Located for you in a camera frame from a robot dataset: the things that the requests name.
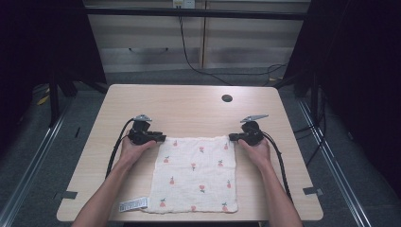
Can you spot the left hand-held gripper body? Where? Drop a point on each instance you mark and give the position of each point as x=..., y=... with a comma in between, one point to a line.
x=140, y=134

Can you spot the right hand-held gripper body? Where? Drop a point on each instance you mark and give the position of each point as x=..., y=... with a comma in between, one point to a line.
x=251, y=132

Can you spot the white cloth with red print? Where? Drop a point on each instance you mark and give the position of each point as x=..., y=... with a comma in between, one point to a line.
x=192, y=173

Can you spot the person's left hand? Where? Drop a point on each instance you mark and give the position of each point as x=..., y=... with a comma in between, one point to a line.
x=134, y=153

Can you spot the person's right hand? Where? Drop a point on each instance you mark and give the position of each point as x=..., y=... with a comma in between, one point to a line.
x=258, y=154

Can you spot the grey tape piece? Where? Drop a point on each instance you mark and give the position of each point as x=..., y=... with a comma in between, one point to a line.
x=70, y=195
x=312, y=191

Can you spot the black metal stand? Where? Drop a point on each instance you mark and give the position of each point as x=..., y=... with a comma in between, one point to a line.
x=54, y=101

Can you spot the yellow floor tape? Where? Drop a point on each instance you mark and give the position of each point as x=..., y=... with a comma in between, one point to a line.
x=43, y=100

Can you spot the dark curtain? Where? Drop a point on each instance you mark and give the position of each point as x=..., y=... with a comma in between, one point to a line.
x=41, y=41
x=359, y=78

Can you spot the black horizontal bar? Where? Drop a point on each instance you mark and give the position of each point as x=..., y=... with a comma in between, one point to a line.
x=189, y=13

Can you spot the metal floor rail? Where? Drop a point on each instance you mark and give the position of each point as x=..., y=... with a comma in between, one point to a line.
x=28, y=176
x=337, y=170

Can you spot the white wall socket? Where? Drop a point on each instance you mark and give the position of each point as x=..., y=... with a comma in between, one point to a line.
x=184, y=3

